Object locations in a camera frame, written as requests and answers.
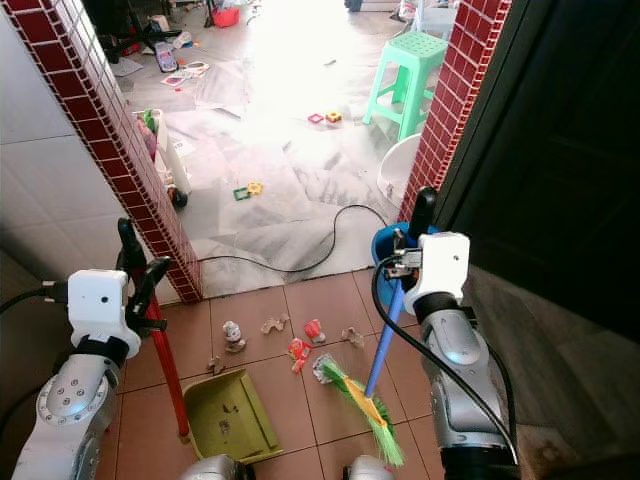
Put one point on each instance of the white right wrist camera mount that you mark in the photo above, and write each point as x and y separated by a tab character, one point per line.
445	262

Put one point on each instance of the flat picture book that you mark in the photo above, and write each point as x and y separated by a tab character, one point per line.
190	74

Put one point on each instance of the mint green plastic stool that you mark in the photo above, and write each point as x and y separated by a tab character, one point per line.
418	48

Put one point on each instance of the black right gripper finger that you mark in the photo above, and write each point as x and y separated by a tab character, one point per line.
398	240
422	212

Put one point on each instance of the red and yellow toy blocks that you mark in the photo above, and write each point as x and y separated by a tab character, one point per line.
332	116

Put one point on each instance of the white plastic basin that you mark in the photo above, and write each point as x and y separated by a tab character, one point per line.
398	168

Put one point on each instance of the small red toy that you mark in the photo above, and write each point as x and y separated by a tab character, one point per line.
313	330

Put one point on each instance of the blue plastic bucket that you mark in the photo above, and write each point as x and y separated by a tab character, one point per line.
384	250

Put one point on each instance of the red plastic tub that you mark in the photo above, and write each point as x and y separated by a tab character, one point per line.
226	16

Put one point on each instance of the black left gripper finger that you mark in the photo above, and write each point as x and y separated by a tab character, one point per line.
129	248
156	274

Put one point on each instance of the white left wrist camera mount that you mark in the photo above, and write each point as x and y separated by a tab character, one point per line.
98	303

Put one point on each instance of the red and orange toy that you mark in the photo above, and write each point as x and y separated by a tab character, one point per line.
299	354

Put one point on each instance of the colourful toy pack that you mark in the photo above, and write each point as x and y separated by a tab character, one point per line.
166	57

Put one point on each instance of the small brown scrap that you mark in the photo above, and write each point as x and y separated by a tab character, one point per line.
216	366

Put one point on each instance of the beige crumpled scrap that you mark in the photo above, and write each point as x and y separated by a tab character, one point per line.
353	337
274	325

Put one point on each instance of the small white toy figure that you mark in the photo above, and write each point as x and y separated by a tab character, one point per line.
234	336

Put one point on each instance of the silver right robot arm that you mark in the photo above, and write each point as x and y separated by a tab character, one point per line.
455	345

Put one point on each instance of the dark wooden door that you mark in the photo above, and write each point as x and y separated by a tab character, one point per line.
560	130

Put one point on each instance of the silver robot leg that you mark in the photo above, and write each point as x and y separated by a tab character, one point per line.
218	470
368	470

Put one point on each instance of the silver left robot leg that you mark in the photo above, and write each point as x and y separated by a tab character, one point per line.
218	470

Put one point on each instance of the green and yellow toy blocks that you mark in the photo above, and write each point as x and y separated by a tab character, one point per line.
252	188

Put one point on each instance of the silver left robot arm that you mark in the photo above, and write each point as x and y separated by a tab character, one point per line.
70	402

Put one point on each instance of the white toy cart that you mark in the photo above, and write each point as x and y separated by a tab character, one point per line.
175	160

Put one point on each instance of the silver right robot leg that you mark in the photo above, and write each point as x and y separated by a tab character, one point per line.
368	470

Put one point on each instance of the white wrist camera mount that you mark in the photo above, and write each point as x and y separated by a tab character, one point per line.
445	262
98	303

